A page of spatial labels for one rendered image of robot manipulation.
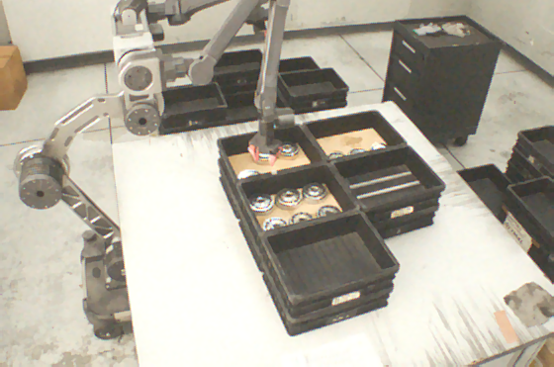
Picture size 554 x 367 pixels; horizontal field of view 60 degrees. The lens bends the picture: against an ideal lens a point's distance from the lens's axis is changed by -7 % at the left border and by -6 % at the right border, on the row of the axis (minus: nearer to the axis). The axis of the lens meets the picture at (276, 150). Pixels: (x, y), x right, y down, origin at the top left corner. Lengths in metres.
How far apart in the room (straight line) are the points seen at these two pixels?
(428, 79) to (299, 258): 1.90
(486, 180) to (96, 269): 2.33
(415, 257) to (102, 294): 1.46
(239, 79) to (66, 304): 1.79
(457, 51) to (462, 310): 1.92
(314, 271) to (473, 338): 0.62
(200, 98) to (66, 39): 1.86
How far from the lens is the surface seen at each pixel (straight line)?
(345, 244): 1.95
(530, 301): 2.16
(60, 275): 3.07
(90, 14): 4.76
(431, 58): 3.39
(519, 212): 2.81
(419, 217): 2.21
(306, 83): 3.54
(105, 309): 2.55
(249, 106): 3.49
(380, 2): 5.62
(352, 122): 2.48
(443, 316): 2.00
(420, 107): 3.55
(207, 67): 1.68
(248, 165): 2.26
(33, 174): 2.17
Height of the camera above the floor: 2.25
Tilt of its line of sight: 37 degrees down
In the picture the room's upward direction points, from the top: 2 degrees clockwise
